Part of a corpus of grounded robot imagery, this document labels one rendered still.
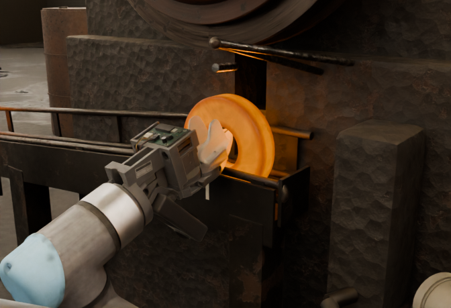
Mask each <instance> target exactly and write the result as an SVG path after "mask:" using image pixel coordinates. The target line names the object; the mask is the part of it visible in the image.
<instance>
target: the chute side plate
mask: <svg viewBox="0 0 451 308"><path fill-rule="evenodd" d="M129 158H131V156H124V155H117V154H107V153H101V152H90V151H84V150H74V149H68V148H57V147H52V146H41V145H35V144H24V143H19V142H8V141H2V140H0V174H1V177H5V178H9V171H8V166H11V167H14V168H16V169H19V170H22V171H23V181H24V182H27V183H33V184H37V185H42V186H46V187H52V188H55V189H62V190H65V191H71V192H74V193H80V194H84V195H88V194H89V193H91V192H92V191H94V190H95V189H96V188H97V187H99V186H101V185H102V184H103V183H107V182H108V181H109V178H108V176H107V173H106V171H105V166H107V165H108V164H109V163H111V162H113V161H114V162H117V163H120V164H122V163H124V162H125V161H126V160H128V159H129ZM174 202H175V203H176V204H177V205H179V206H180V207H182V208H183V209H184V210H185V211H187V212H188V213H192V214H194V215H196V216H197V218H198V220H199V221H200V222H201V223H203V224H204V225H208V226H209V227H213V228H215V229H218V230H221V231H223V232H226V233H229V214H232V215H235V216H238V217H241V218H244V219H247V220H250V221H253V222H256V223H259V224H262V225H263V246H266V247H268V248H271V249H273V248H274V226H275V202H276V190H275V189H271V188H268V187H264V186H260V185H256V184H253V183H249V182H246V181H241V180H238V179H236V178H231V177H228V176H224V175H221V174H220V175H219V176H218V177H217V178H216V179H215V180H213V181H211V182H210V183H209V200H208V199H206V188H201V189H200V190H199V191H197V192H196V193H194V194H193V195H192V196H189V197H186V198H182V199H181V200H180V199H176V200H175V201H174Z"/></svg>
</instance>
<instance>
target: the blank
mask: <svg viewBox="0 0 451 308"><path fill-rule="evenodd" d="M195 115H198V116H199V117H200V118H201V119H202V121H203V123H204V124H205V127H206V128H207V130H208V129H209V124H210V123H211V121H212V120H213V119H217V120H218V121H219V122H220V124H221V126H222V127H224V128H225V129H227V130H229V131H230V132H231V133H232V135H233V136H234V137H235V139H236V142H237V145H238V158H237V160H236V163H235V164H232V163H230V162H228V161H227V162H226V164H225V167H228V168H233V169H236V170H241V171H243V172H248V173H251V174H256V175H259V176H263V177H266V178H267V177H268V176H269V174H270V172H271V169H272V166H273V163H274V138H273V135H272V131H271V128H270V126H269V124H268V122H267V120H266V118H265V116H264V115H263V114H262V112H261V111H260V110H259V108H257V106H255V105H254V104H253V103H252V102H250V101H249V100H247V99H245V98H243V97H241V96H239V95H234V94H221V95H216V96H212V97H208V98H205V99H203V100H201V101H200V102H198V104H196V105H195V106H194V108H192V110H191V111H190V113H189V114H188V116H187V119H186V122H185V126H184V128H185V129H188V128H189V120H190V119H191V118H192V117H193V116H195Z"/></svg>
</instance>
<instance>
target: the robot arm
mask: <svg viewBox="0 0 451 308"><path fill-rule="evenodd" d="M232 141H233V135H232V133H231V132H230V131H229V130H227V129H222V126H221V124H220V122H219V121H218V120H217V119H213V120H212V121H211V123H210V124H209V129H208V130H207V128H206V127H205V124H204V123H203V121H202V119H201V118H200V117H199V116H198V115H195V116H193V117H192V118H191V119H190V120H189V128H188V129H185V128H182V127H176V126H173V125H166V124H163V123H159V121H157V122H156V123H154V124H152V125H151V126H150V127H148V128H147V129H145V130H144V131H143V132H141V133H140V134H138V135H137V136H136V137H134V138H132V139H131V140H130V142H131V144H132V148H133V150H134V155H133V156H132V157H131V158H129V159H128V160H126V161H125V162H124V163H122V164H120V163H117V162H114V161H113V162H111V163H109V164H108V165H107V166H105V171H106V173H107V176H108V178H109V181H108V182H107V183H103V184H102V185H101V186H99V187H97V188H96V189H95V190H94V191H92V192H91V193H89V194H88V195H87V196H86V197H84V198H83V199H81V200H80V201H79V202H78V203H76V204H75V205H73V206H72V207H71V208H69V209H67V210H66V211H65V212H64V213H62V214H61V215H59V216H58V217H57V218H56V219H54V220H53V221H51V222H50V223H49V224H48V225H46V226H44V227H43V228H42V229H41V230H39V231H38V232H36V233H34V234H31V235H30V236H28V237H27V238H26V239H25V241H24V243H22V244H21V245H20V246H18V247H17V248H16V249H15V250H14V251H13V252H11V253H10V254H9V255H7V256H6V257H5V258H4V259H3V260H2V261H1V263H0V277H1V280H2V282H3V284H4V286H5V288H6V289H7V290H8V291H9V292H10V293H11V295H12V297H13V298H14V300H15V301H10V300H6V299H0V308H139V307H136V306H135V305H133V304H131V303H130V302H128V301H126V300H125V299H122V298H121V297H119V296H118V295H117V293H116V292H115V291H114V288H113V286H112V283H111V281H110V279H109V276H108V274H107V272H106V270H105V269H104V267H103V265H104V264H105V263H106V262H108V261H109V260H110V259H111V258H113V257H114V256H115V255H116V254H117V253H118V252H119V251H120V250H121V249H123V248H124V247H125V246H126V245H127V244H129V243H130V242H131V241H132V240H133V239H134V238H135V237H136V236H137V235H139V234H140V233H141V232H142V231H143V229H144V227H145V226H146V225H147V224H149V223H150V222H151V221H152V219H153V216H155V217H156V218H157V219H159V220H161V221H162V222H163V223H165V224H166V225H167V226H169V227H171V228H172V229H173V230H174V231H175V233H176V234H177V235H178V236H179V237H180V238H183V239H190V238H191V239H193V240H195V241H198V242H201V241H202V239H203V237H204V235H205V233H206V231H207V226H206V225H204V224H203V223H201V222H200V221H199V220H198V218H197V216H196V215H194V214H192V213H188V212H187V211H185V210H184V209H183V208H182V207H180V206H179V205H177V204H176V203H175V202H174V201H175V200H176V199H180V200H181V199H182V198H186V197H189V196H192V195H193V194H194V193H196V192H197V191H199V190H200V189H201V188H205V187H206V186H207V185H208V184H209V183H210V182H211V181H213V180H215V179H216V178H217V177H218V176H219V175H220V174H221V172H222V171H223V169H224V166H225V165H226V162H227V160H228V155H229V153H230V150H231V147H232Z"/></svg>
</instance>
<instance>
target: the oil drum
mask: <svg viewBox="0 0 451 308"><path fill-rule="evenodd" d="M40 11H41V18H42V32H43V39H44V54H45V61H46V74H47V81H48V91H47V92H48V95H49V102H50V107H53V108H72V107H71V98H70V83H69V74H68V58H67V50H66V37H68V36H79V35H88V31H87V12H86V7H53V8H42V10H40ZM50 116H51V124H52V133H53V134H55V132H54V124H53V119H52V113H50ZM58 116H59V120H60V129H61V134H62V137H63V138H74V130H73V122H72V114H67V113H59V114H58Z"/></svg>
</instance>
